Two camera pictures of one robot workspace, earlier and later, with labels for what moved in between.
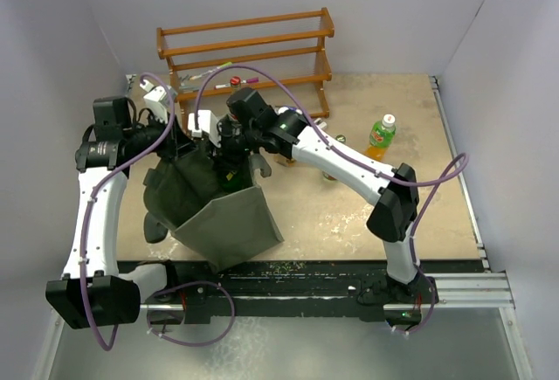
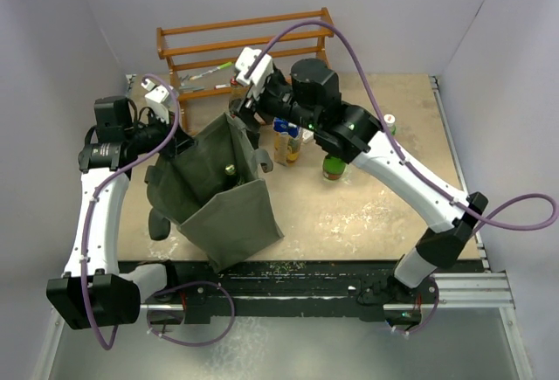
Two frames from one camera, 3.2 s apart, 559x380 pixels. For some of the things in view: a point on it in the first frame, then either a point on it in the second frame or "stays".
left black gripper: (178, 144) stays
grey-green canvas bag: (184, 196) stays
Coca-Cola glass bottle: (235, 83) stays
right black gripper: (224, 156) -> (258, 102)
